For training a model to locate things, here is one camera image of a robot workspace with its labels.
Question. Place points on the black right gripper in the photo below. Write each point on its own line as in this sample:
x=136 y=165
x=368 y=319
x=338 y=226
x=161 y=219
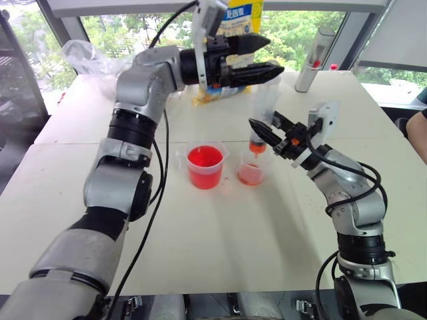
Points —
x=292 y=141

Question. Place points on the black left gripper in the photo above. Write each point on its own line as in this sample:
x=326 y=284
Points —
x=215 y=63

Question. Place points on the clear plastic syringe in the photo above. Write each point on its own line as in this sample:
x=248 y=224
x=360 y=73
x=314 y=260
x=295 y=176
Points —
x=263 y=100

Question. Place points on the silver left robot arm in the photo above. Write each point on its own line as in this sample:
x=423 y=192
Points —
x=140 y=83

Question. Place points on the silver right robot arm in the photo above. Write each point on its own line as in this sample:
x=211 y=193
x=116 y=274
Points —
x=360 y=206

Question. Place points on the small cup of red liquid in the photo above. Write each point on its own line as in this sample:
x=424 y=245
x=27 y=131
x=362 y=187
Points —
x=250 y=174

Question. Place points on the large cup of red liquid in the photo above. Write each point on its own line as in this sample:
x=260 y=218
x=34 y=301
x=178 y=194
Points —
x=205 y=173

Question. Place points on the yellow and blue bag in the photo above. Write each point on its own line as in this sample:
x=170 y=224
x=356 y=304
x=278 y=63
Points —
x=240 y=23

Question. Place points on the silver cylinder container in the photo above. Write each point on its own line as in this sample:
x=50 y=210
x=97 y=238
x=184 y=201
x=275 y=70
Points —
x=310 y=73

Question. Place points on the red bottle cap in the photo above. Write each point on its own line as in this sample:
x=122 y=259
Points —
x=333 y=66

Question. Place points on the clear crumpled plastic bag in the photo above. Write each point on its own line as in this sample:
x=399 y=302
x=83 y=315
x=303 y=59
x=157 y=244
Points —
x=83 y=56

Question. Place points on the silver metal latch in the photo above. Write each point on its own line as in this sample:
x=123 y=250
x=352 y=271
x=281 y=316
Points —
x=133 y=305
x=305 y=306

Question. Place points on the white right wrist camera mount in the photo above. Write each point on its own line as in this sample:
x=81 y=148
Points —
x=325 y=116

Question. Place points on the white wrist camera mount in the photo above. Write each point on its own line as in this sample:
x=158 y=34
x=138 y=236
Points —
x=213 y=16
x=325 y=116

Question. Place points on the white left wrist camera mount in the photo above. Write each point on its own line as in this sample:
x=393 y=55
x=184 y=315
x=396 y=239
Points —
x=213 y=16

